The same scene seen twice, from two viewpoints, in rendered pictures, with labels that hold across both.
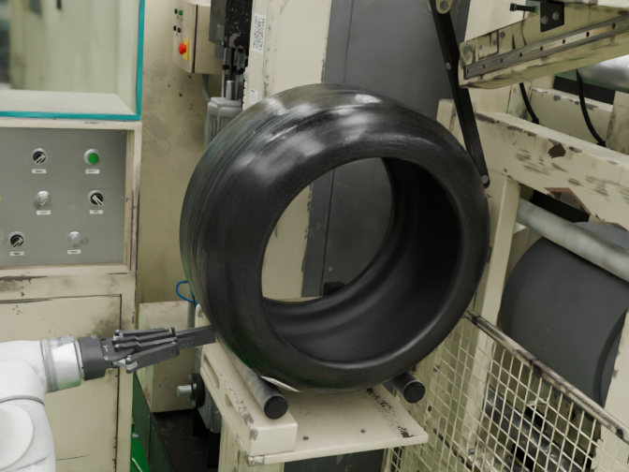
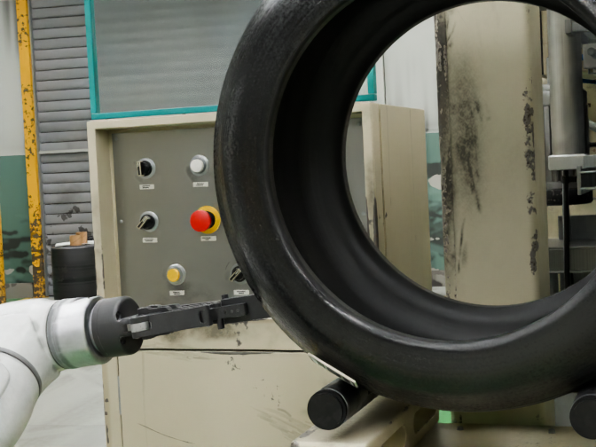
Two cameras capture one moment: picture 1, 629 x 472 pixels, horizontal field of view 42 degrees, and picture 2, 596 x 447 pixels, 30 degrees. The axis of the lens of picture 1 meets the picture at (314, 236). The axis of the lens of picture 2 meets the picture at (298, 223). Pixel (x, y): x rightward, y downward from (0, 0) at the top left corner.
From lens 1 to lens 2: 1.00 m
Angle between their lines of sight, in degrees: 45
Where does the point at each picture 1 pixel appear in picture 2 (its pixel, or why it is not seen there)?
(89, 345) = (105, 302)
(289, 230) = (500, 199)
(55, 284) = (277, 331)
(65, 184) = not seen: hidden behind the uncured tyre
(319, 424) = not seen: outside the picture
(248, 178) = (247, 32)
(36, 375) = (32, 331)
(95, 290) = not seen: hidden behind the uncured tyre
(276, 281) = (490, 286)
